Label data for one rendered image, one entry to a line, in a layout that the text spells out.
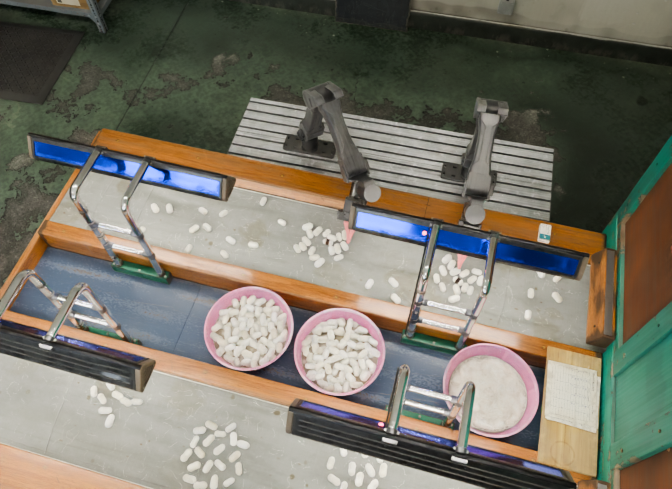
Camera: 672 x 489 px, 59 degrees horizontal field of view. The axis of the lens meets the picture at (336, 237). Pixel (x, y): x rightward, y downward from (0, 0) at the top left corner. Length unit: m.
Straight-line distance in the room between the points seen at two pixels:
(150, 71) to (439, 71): 1.66
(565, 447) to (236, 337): 0.96
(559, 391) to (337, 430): 0.71
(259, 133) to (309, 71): 1.25
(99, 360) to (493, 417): 1.05
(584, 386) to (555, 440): 0.18
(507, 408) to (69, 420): 1.23
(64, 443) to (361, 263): 1.00
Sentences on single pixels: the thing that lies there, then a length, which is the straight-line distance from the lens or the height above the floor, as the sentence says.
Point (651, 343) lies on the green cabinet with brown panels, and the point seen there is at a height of 1.08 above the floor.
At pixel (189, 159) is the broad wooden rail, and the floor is 0.76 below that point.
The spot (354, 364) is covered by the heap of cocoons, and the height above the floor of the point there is 0.74.
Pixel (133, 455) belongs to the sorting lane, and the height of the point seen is 0.74.
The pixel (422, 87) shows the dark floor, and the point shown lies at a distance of 3.46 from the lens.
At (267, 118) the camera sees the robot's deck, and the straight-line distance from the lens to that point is 2.39.
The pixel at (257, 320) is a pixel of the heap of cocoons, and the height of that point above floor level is 0.73.
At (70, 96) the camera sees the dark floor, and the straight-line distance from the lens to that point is 3.72.
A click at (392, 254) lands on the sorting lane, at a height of 0.74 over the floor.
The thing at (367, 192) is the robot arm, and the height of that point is 0.94.
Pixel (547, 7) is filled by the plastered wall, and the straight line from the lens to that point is 3.70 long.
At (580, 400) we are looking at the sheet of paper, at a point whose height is 0.78.
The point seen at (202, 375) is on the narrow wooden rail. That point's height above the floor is 0.76.
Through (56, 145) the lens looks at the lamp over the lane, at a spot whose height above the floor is 1.10.
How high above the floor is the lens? 2.42
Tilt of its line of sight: 59 degrees down
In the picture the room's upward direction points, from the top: 1 degrees counter-clockwise
